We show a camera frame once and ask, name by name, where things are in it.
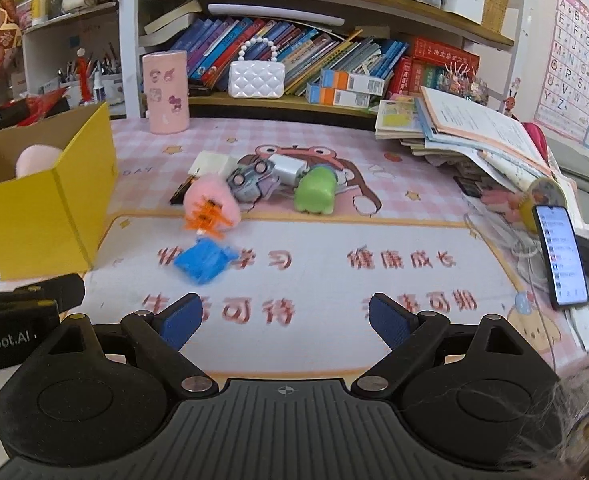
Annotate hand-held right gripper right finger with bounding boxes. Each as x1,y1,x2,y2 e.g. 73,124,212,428
351,294,525,395

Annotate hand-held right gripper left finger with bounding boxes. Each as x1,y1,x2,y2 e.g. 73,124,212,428
49,294,219,396

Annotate blue plastic toy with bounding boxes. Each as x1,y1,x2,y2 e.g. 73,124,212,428
173,237,240,286

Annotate yellow cardboard box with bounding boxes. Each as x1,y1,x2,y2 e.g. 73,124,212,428
0,101,120,281

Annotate orange plastic toy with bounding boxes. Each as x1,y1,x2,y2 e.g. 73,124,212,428
183,200,235,238

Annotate small pink plush ball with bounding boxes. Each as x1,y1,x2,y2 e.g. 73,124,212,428
15,144,65,179

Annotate pink plush toy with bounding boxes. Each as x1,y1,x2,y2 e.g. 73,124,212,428
182,172,242,228

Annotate green plush toy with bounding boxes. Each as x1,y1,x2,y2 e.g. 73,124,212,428
294,167,338,215

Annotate grey toy car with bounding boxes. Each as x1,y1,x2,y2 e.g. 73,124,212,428
226,156,280,202

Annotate white charger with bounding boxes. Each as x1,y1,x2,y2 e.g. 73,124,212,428
267,154,308,186

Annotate pink printed desk mat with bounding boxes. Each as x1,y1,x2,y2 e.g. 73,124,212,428
82,117,589,376

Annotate small dark card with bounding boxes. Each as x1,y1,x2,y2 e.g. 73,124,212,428
169,172,198,206

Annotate black smartphone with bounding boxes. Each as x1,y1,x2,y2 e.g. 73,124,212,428
532,204,589,310

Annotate yellow round container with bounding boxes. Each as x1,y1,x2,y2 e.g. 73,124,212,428
522,177,568,233

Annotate stack of workbooks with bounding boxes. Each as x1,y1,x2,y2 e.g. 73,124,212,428
375,86,580,201

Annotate cups of pens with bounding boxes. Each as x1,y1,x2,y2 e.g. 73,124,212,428
57,47,125,106

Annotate pink cylinder holder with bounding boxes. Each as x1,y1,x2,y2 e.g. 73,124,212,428
142,51,191,135

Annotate orange and blue box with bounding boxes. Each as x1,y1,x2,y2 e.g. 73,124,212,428
305,84,383,110
321,68,394,95

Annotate red pouch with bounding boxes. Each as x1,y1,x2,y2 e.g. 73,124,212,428
522,122,550,166

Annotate spiky hair ornament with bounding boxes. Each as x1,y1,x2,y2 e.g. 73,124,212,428
442,60,490,106

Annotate white quilted handbag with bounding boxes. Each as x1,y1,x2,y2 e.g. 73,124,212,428
228,36,286,99

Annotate white shelf unit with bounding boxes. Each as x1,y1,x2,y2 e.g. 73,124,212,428
22,2,125,111

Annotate red boxed dictionary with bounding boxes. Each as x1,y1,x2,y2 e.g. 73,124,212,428
385,36,480,101

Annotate row of colourful books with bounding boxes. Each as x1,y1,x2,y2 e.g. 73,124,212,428
187,17,410,96

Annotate thick lying books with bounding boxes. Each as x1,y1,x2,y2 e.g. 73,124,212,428
144,0,202,48

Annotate white rolled paper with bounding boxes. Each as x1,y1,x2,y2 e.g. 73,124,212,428
207,4,348,27

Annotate wooden bookshelf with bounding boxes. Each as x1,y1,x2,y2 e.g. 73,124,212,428
119,0,530,126

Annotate white cables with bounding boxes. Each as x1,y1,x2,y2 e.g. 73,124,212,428
467,210,589,361

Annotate alphabet wall poster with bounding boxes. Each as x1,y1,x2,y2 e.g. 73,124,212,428
533,0,589,161

